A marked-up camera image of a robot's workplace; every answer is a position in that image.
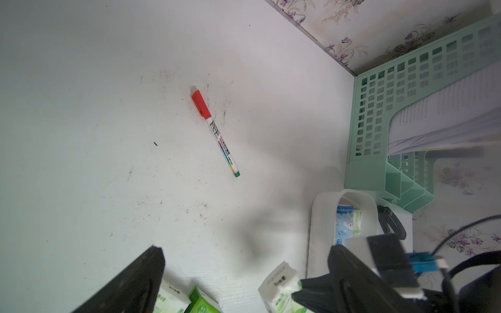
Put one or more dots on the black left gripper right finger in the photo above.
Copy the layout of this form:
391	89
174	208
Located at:
355	288

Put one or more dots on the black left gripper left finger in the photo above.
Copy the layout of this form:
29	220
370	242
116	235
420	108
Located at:
135	289

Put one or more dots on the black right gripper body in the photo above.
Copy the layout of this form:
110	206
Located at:
321	294

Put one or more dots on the green tissue pack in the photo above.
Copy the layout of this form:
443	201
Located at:
277	289
357	221
200	302
170	299

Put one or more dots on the blue tissue pack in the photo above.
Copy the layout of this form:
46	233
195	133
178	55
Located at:
343	225

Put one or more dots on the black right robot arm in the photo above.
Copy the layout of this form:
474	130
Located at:
480	295

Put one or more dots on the white plastic storage box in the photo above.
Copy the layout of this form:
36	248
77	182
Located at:
323	219

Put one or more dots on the green plastic file organizer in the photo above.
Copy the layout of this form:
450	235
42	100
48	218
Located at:
406	179

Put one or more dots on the red capped marker pen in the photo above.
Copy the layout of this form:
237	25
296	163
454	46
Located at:
204	111

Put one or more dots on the white paper stack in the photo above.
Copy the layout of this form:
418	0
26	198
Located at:
465	110

